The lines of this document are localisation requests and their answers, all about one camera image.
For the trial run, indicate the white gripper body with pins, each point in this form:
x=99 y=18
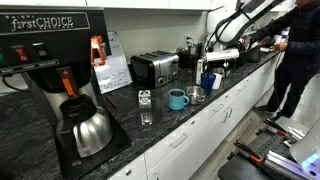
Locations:
x=222 y=55

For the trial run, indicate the deep blue cup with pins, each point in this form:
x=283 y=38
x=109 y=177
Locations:
x=207 y=85

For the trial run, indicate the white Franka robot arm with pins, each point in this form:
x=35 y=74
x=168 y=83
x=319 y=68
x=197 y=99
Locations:
x=233 y=26

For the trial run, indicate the steel cup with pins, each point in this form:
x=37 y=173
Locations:
x=192 y=50

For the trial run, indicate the bystander bare hand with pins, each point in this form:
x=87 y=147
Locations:
x=281 y=46

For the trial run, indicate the round steel kettle carafe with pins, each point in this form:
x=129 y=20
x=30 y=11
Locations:
x=220 y=71

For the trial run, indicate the black dish rack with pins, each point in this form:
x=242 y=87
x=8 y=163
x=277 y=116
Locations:
x=248 y=55

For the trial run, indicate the black grinder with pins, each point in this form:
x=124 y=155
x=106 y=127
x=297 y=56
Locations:
x=181 y=58

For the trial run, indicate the small steel bowl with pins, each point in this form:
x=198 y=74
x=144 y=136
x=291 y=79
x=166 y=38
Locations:
x=195 y=95

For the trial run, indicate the teal ceramic mug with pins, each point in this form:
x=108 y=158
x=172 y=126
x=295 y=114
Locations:
x=175 y=101

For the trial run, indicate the steel and black toaster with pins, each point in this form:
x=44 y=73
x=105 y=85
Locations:
x=153 y=68

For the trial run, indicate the person in dark clothes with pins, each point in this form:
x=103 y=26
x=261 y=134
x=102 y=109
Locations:
x=300 y=66

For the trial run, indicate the white lower cabinets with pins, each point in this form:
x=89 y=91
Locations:
x=200 y=140

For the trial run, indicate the white cabinets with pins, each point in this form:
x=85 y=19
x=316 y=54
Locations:
x=150 y=3
x=200 y=140

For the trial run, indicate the white upper cabinets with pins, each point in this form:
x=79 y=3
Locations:
x=150 y=3

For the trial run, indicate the small whiteboard with writing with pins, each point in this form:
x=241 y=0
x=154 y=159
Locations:
x=115 y=73

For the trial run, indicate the black cart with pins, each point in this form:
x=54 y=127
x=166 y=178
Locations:
x=240 y=170

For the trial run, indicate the red marker pen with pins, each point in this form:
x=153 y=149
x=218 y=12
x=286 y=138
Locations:
x=112 y=103

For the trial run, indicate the aluminium extrusion bars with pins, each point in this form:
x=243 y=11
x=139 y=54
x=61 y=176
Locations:
x=283 y=165

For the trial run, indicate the white device with blue light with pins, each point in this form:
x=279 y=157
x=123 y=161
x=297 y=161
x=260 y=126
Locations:
x=306 y=150

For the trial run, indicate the steel carafe with black lid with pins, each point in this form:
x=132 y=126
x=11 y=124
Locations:
x=93 y=133

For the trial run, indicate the black coffee brewing machine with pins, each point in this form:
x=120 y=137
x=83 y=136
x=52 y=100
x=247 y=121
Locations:
x=50 y=43

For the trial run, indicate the white wall outlet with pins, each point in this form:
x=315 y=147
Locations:
x=187 y=39

